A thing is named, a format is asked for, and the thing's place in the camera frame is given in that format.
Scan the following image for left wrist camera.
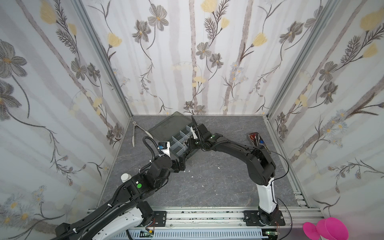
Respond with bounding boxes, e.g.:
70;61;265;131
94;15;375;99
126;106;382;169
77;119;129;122
158;142;171;158

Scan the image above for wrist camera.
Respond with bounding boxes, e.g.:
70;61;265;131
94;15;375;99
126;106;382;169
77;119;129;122
190;127;198;140
158;142;171;158

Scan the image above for small tray with tools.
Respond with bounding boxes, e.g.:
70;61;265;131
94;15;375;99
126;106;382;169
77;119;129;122
247;132;271;153

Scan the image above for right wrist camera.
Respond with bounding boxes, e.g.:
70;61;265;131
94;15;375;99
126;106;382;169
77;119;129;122
190;127;198;140

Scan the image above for metal kitchen tongs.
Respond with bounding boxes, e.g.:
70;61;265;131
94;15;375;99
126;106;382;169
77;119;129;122
131;121;154;148

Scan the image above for pink plastic cup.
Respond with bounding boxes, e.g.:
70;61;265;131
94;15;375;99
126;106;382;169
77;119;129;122
303;218;350;240

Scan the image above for white pill bottle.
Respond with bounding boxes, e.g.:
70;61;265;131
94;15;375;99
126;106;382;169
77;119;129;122
121;173;132;183

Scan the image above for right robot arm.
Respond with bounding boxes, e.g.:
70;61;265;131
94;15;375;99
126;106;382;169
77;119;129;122
179;118;279;226

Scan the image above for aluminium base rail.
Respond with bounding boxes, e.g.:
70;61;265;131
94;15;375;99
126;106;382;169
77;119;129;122
94;207;323;240

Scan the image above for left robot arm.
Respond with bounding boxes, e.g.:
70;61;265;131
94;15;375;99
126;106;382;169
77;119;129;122
55;136;190;240

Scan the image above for green compartment organizer box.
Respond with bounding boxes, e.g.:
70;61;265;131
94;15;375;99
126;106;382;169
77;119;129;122
149;112;197;160

